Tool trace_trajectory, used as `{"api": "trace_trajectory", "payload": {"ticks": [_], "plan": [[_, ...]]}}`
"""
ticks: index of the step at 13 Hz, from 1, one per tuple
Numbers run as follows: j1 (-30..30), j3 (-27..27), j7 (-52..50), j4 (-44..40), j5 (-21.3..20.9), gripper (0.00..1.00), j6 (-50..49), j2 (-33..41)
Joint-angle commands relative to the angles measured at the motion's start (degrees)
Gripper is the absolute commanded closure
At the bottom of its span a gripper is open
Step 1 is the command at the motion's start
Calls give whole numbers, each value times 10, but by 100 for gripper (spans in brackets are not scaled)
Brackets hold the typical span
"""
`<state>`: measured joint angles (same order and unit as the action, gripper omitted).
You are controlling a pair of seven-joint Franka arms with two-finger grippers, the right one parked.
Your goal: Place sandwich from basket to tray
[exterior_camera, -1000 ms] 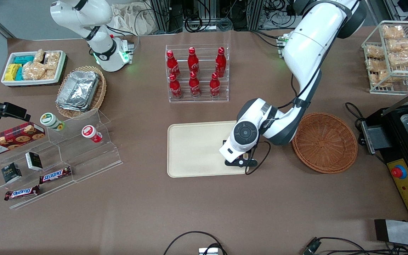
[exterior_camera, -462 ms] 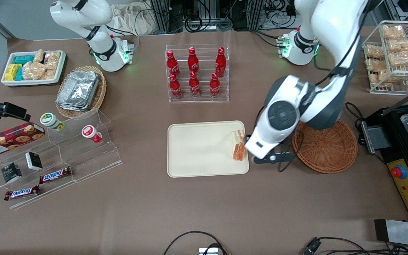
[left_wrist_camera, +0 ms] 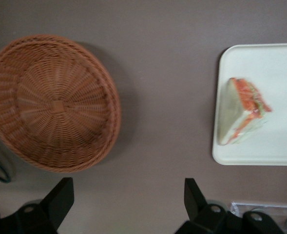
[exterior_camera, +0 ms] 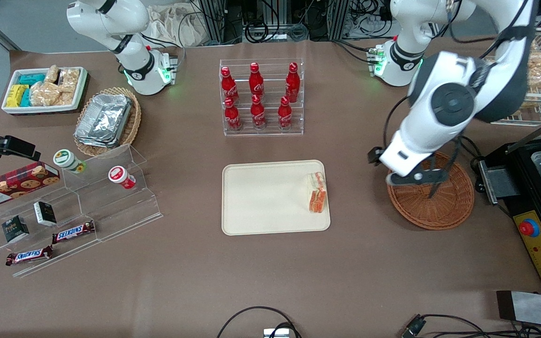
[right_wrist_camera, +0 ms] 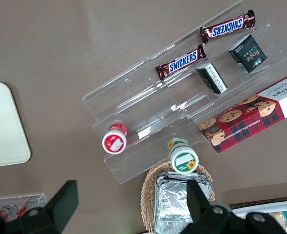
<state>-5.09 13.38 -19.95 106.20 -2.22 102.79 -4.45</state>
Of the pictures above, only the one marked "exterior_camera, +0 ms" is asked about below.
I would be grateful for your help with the yellow snack packet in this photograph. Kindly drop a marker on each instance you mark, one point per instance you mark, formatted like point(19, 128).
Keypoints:
point(16, 95)

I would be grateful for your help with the beige plastic tray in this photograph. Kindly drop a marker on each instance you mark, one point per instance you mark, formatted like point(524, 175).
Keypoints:
point(266, 197)

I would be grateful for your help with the green lid yogurt cup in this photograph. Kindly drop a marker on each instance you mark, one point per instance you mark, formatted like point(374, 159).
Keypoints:
point(66, 159)

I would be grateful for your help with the small grey device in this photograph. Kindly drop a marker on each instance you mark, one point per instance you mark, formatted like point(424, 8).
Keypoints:
point(275, 333)

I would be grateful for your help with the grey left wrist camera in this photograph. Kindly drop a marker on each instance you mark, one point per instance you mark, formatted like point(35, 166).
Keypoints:
point(416, 178)

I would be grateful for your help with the stacked aluminium foil trays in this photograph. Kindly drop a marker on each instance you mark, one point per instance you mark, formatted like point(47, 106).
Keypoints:
point(104, 119)

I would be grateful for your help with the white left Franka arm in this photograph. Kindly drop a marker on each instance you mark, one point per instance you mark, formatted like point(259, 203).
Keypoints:
point(449, 98)

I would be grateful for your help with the grey metal bracket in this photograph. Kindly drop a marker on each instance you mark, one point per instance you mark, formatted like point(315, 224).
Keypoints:
point(498, 183)

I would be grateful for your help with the red cookie box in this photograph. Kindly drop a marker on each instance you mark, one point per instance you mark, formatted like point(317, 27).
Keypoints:
point(12, 185)

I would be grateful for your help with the teal snack packet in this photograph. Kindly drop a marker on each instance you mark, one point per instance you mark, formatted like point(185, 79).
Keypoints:
point(26, 98)
point(31, 79)

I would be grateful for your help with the small black carton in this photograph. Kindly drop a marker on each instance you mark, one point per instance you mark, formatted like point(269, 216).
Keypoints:
point(45, 213)
point(15, 229)

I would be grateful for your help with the white rectangular snack tray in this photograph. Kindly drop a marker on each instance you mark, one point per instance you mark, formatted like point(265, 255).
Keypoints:
point(82, 89)

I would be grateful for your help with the Snickers chocolate bar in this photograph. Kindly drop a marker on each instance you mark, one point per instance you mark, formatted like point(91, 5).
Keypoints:
point(29, 256)
point(73, 232)

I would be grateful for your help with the beige cloth bag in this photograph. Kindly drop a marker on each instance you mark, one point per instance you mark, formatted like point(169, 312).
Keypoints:
point(172, 26)

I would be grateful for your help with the clear bag of crackers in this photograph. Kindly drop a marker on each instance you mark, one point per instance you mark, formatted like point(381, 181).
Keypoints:
point(52, 74)
point(67, 98)
point(70, 80)
point(44, 94)

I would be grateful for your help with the triangular sandwich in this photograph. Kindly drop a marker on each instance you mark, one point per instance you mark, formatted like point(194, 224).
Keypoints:
point(316, 195)

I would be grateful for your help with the clear acrylic step display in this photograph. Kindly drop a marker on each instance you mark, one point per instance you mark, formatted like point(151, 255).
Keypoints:
point(111, 206)

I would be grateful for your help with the black sealing machine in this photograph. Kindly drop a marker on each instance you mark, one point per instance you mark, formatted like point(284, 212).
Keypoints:
point(524, 197)

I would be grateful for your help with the oval wicker basket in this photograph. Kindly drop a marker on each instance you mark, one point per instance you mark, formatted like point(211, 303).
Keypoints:
point(134, 122)

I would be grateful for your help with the grey metal plate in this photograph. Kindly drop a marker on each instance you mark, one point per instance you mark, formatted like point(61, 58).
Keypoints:
point(533, 309)

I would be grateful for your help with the clear acrylic bottle rack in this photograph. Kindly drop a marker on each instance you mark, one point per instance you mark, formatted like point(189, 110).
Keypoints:
point(270, 131)

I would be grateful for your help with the red cola bottle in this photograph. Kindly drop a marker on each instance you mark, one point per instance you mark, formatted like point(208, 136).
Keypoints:
point(233, 117)
point(256, 82)
point(292, 84)
point(284, 115)
point(228, 89)
point(258, 115)

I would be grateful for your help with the round wicker basket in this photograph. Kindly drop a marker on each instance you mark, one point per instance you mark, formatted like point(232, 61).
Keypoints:
point(453, 206)

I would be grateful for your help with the red lid yogurt cup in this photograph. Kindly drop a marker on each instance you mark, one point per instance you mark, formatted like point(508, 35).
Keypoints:
point(120, 176)

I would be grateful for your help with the red emergency stop button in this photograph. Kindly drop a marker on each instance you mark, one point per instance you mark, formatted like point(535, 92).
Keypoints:
point(529, 228)

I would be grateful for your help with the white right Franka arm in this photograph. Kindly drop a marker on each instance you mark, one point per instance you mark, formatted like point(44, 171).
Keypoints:
point(111, 19)

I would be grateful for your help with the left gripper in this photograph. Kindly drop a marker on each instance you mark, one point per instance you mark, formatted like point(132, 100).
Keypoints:
point(372, 156)

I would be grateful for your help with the aluminium frame post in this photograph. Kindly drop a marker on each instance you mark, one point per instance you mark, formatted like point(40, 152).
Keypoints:
point(338, 19)
point(212, 21)

